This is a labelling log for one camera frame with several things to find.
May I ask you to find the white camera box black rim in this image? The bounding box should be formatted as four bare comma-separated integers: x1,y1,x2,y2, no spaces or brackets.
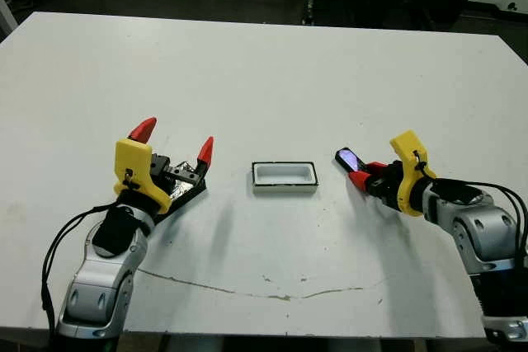
250,160,321,197

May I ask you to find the black slim camera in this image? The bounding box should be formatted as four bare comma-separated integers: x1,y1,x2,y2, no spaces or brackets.
334,147,369,175

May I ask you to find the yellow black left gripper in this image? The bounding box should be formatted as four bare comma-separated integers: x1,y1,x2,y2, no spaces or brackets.
114,117,216,218

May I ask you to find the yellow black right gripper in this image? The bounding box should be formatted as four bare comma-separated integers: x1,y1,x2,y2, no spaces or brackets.
348,129,437,218

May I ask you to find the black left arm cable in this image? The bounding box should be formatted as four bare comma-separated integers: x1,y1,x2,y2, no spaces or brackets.
40,204,121,331

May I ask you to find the black box lid with foil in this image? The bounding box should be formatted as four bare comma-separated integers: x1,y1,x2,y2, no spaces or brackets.
155,157,209,222

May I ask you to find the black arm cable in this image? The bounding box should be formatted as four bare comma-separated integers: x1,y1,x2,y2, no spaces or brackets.
40,204,121,331
436,177,528,271

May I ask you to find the black wheeled pole stand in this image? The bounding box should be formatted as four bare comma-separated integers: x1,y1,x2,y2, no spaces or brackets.
299,0,319,26

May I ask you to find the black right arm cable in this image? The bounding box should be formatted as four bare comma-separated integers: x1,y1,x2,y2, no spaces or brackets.
436,177,528,271

